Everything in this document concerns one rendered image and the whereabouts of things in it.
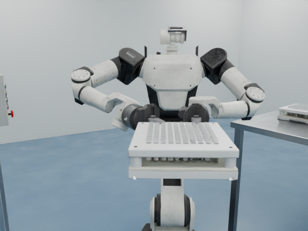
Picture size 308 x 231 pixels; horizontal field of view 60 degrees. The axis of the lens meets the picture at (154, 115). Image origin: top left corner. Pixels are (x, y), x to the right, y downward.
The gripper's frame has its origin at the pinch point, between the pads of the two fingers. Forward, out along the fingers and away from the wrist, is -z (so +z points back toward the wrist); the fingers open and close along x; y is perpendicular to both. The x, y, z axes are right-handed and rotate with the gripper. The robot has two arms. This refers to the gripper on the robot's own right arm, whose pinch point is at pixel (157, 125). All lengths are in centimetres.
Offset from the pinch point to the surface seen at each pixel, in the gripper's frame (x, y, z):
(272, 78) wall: 12, -429, 274
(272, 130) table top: 16, -83, 19
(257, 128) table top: 17, -80, 26
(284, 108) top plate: 9, -109, 30
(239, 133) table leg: 22, -80, 39
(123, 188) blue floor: 103, -56, 157
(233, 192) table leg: 62, -81, 41
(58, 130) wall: 90, -37, 372
